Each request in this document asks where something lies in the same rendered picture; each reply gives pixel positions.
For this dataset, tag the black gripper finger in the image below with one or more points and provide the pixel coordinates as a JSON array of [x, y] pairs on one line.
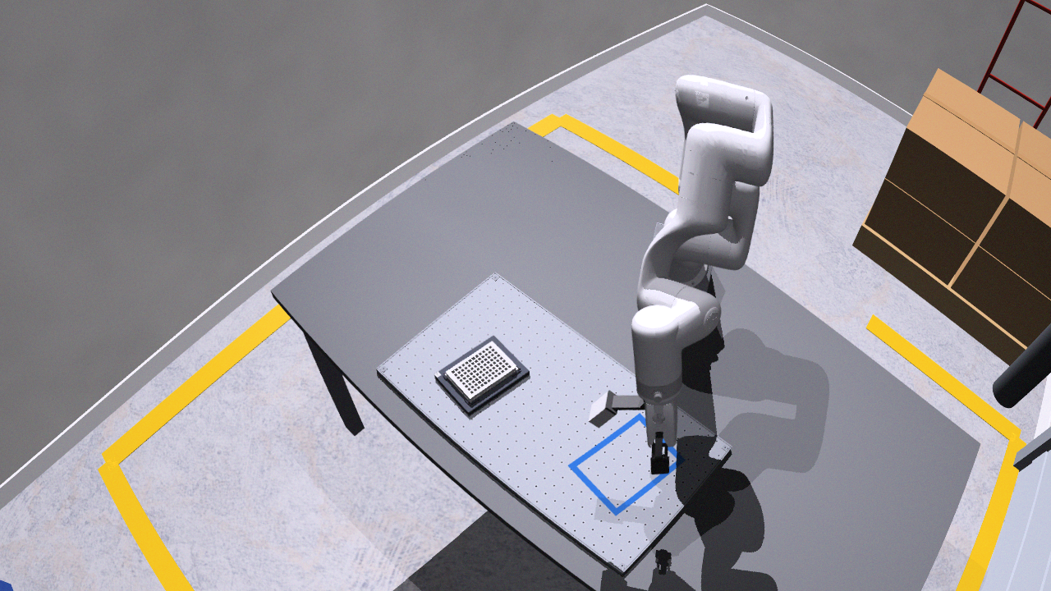
[[658, 460]]

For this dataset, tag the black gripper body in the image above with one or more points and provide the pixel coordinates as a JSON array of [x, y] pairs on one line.
[[655, 421]]

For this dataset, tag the blue tape outline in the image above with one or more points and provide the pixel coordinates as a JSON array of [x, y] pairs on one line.
[[590, 485]]

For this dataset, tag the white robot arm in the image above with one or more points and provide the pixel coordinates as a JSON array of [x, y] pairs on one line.
[[718, 160]]

